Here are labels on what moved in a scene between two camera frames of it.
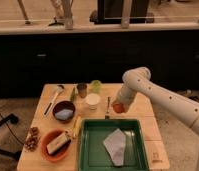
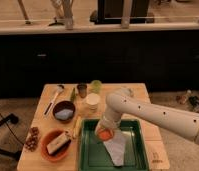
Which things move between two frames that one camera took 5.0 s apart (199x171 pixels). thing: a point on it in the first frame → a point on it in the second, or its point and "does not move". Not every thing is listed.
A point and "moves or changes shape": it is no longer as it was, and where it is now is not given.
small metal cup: x=82 y=89 does not move
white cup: x=93 y=99 does not move
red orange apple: x=119 y=108 moves or changes shape
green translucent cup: x=96 y=86 does not move
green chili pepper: x=73 y=95 does not move
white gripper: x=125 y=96 → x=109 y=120
